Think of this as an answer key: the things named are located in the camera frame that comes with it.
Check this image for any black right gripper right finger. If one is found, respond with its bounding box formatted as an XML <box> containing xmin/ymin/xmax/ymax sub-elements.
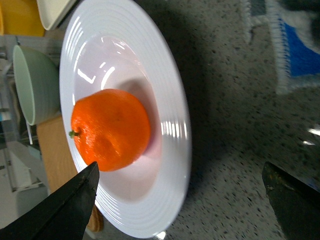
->
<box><xmin>262</xmin><ymin>161</ymin><xmax>320</xmax><ymax>240</ymax></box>

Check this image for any orange mandarin fruit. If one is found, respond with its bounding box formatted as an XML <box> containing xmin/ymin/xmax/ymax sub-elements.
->
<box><xmin>69</xmin><ymin>89</ymin><xmax>151</xmax><ymax>172</ymax></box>

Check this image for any grey and blue cloth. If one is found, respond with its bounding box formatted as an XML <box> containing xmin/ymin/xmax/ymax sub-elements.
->
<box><xmin>240</xmin><ymin>0</ymin><xmax>320</xmax><ymax>95</ymax></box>

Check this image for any yellow enamel mug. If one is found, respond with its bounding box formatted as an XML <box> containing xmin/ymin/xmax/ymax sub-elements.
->
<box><xmin>0</xmin><ymin>0</ymin><xmax>45</xmax><ymax>37</ymax></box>

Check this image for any white round deep plate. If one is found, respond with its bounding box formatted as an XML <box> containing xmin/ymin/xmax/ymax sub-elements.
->
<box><xmin>59</xmin><ymin>0</ymin><xmax>192</xmax><ymax>239</ymax></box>

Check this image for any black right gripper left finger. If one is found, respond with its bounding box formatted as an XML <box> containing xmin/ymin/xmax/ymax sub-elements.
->
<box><xmin>0</xmin><ymin>162</ymin><xmax>100</xmax><ymax>240</ymax></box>

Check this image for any light green bowl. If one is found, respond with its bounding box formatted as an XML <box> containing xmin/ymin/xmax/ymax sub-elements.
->
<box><xmin>13</xmin><ymin>45</ymin><xmax>60</xmax><ymax>126</ymax></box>

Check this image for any beige bear serving tray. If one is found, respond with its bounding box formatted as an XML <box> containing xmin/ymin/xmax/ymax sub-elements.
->
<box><xmin>36</xmin><ymin>0</ymin><xmax>76</xmax><ymax>31</ymax></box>

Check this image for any wooden cutting board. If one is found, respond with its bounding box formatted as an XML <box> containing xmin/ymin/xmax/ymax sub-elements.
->
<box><xmin>36</xmin><ymin>115</ymin><xmax>104</xmax><ymax>233</ymax></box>

